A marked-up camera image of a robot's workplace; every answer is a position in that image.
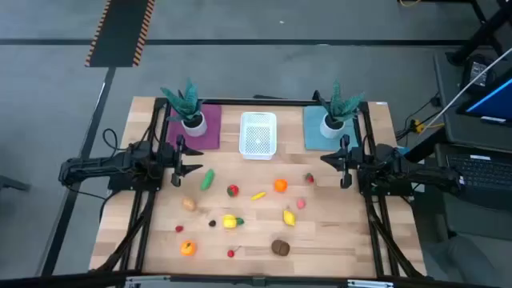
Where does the person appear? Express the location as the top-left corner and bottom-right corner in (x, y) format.
(422, 234), (501, 288)

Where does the black hazard-striped floor mat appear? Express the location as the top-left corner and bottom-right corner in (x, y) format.
(84, 0), (156, 68)

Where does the snake plant in white pot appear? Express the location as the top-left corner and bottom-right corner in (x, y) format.
(160, 77), (209, 138)
(318, 78), (366, 140)

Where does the thin white rod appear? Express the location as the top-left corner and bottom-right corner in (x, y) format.
(415, 47), (512, 139)

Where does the silver metal bracket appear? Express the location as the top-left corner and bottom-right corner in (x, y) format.
(125, 274), (172, 288)
(346, 279), (395, 288)

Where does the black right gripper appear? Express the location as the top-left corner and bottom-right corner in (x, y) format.
(320, 134), (365, 190)

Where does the monitor with blue screen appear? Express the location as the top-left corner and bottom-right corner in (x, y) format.
(458, 75), (512, 127)

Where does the dark grey side table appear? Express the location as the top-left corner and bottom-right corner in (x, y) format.
(434, 142), (512, 241)

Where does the toy tangerine with green leaf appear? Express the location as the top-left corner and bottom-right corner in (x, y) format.
(179, 240), (198, 258)

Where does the green toy cucumber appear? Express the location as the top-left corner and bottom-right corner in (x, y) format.
(200, 168), (216, 192)

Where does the grey desk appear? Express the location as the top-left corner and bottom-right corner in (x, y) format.
(434, 50), (512, 146)

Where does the teal cloth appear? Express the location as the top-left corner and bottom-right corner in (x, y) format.
(302, 105), (359, 152)

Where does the yellow toy pineapple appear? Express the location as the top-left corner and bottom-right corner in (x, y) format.
(222, 214), (246, 230)

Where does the purple cloth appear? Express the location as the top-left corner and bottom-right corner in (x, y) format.
(166, 103), (222, 152)

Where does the black furniture foot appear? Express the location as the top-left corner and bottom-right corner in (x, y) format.
(0, 174), (31, 193)

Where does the white perforated plastic basket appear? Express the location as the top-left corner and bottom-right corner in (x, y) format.
(238, 111), (278, 162)

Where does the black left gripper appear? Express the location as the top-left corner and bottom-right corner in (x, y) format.
(161, 134), (206, 188)

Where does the black laptop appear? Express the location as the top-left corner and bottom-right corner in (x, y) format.
(434, 142), (512, 211)

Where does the brown toy kiwi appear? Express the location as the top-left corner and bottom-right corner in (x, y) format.
(270, 238), (291, 258)

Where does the black power adapter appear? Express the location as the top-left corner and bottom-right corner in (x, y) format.
(459, 54), (495, 95)

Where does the black aluminium table frame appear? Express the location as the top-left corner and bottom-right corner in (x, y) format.
(90, 95), (427, 281)

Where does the black stand leg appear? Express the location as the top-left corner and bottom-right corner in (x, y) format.
(445, 0), (512, 67)

